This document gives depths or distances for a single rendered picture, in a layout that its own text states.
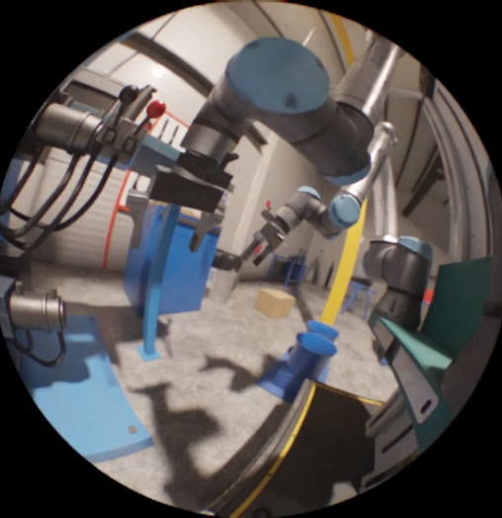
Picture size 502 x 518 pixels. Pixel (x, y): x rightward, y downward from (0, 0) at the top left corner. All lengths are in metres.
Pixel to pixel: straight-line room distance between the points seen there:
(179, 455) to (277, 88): 0.93
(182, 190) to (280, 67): 0.22
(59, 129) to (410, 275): 0.96
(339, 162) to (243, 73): 0.15
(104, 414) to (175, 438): 0.30
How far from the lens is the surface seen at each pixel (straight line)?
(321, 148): 0.21
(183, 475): 0.80
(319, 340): 1.22
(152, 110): 0.31
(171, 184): 0.27
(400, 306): 0.55
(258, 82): 0.15
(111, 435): 0.73
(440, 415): 0.24
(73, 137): 0.48
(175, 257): 1.41
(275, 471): 0.53
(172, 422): 0.87
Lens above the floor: 0.79
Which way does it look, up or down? 3 degrees down
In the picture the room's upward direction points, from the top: 17 degrees clockwise
